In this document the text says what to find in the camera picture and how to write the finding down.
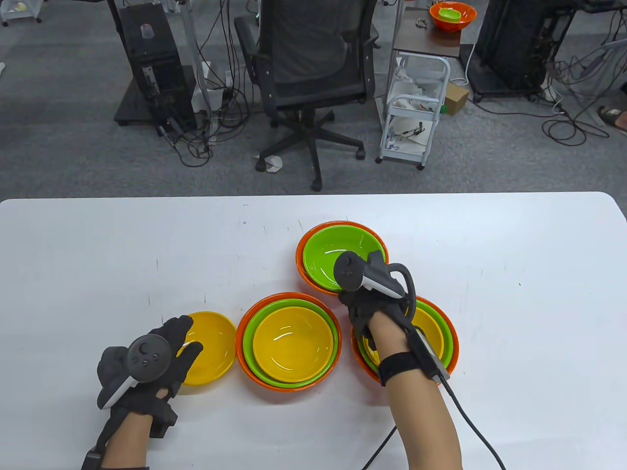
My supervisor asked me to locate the person's left hand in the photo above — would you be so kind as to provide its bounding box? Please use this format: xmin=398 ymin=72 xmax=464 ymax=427
xmin=96 ymin=315 xmax=204 ymax=418

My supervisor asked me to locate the person's right hand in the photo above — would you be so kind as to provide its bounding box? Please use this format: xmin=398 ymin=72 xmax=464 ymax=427
xmin=337 ymin=286 xmax=418 ymax=353

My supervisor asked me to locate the small yellow bowl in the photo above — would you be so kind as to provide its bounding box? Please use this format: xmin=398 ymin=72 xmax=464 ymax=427
xmin=252 ymin=306 xmax=335 ymax=383
xmin=176 ymin=311 xmax=239 ymax=387
xmin=362 ymin=308 xmax=445 ymax=365

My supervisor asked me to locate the large orange bowl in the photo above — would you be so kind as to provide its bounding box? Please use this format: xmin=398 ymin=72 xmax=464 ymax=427
xmin=430 ymin=1 xmax=477 ymax=33
xmin=351 ymin=295 xmax=460 ymax=387
xmin=295 ymin=220 xmax=389 ymax=297
xmin=235 ymin=292 xmax=343 ymax=392

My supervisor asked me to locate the person's right forearm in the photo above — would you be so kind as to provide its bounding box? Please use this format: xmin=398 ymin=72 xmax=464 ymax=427
xmin=367 ymin=311 xmax=463 ymax=470

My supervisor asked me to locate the grey hand controller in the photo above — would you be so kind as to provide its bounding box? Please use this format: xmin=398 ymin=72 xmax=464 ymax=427
xmin=96 ymin=335 xmax=173 ymax=410
xmin=333 ymin=251 xmax=418 ymax=333

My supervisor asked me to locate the black glove sensor unit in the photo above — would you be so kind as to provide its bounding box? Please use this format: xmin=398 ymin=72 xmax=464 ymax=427
xmin=148 ymin=401 xmax=178 ymax=439

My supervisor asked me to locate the black office chair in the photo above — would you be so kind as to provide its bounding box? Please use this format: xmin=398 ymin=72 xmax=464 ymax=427
xmin=233 ymin=0 xmax=382 ymax=191

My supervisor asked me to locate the cardboard box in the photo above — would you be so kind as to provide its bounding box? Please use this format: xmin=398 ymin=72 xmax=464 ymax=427
xmin=442 ymin=82 xmax=470 ymax=116

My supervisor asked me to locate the black rolling base platform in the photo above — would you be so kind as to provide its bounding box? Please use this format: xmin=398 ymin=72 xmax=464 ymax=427
xmin=114 ymin=78 xmax=197 ymax=129

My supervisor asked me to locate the brown side table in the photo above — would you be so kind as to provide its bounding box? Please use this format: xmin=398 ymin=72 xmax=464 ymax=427
xmin=392 ymin=6 xmax=462 ymax=60

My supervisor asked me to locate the black computer tower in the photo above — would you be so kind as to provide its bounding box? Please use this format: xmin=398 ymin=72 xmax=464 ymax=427
xmin=119 ymin=4 xmax=196 ymax=133

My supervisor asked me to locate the black equipment cabinet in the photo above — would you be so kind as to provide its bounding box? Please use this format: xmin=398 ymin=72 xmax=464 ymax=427
xmin=473 ymin=0 xmax=579 ymax=102

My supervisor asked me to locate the white rolling cart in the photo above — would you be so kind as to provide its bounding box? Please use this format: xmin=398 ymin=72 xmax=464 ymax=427
xmin=0 ymin=0 xmax=44 ymax=26

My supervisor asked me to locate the black wrist strap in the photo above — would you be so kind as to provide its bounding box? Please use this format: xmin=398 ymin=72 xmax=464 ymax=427
xmin=377 ymin=352 xmax=424 ymax=387

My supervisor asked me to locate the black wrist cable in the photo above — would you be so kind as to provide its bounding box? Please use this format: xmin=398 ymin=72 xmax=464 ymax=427
xmin=362 ymin=377 xmax=507 ymax=470
xmin=93 ymin=411 xmax=116 ymax=453

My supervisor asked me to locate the white wire trolley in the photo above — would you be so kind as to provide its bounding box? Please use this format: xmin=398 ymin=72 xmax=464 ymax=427
xmin=375 ymin=53 xmax=452 ymax=170

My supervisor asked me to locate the black floor cable tangle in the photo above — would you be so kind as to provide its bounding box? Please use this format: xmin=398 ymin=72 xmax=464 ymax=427
xmin=157 ymin=0 xmax=255 ymax=168

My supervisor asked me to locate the white metal frame post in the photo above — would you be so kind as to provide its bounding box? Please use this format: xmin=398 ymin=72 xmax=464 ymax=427
xmin=177 ymin=0 xmax=216 ymax=142

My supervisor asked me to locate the grey floor cable tangle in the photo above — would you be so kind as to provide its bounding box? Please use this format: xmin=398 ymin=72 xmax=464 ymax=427
xmin=465 ymin=0 xmax=627 ymax=147

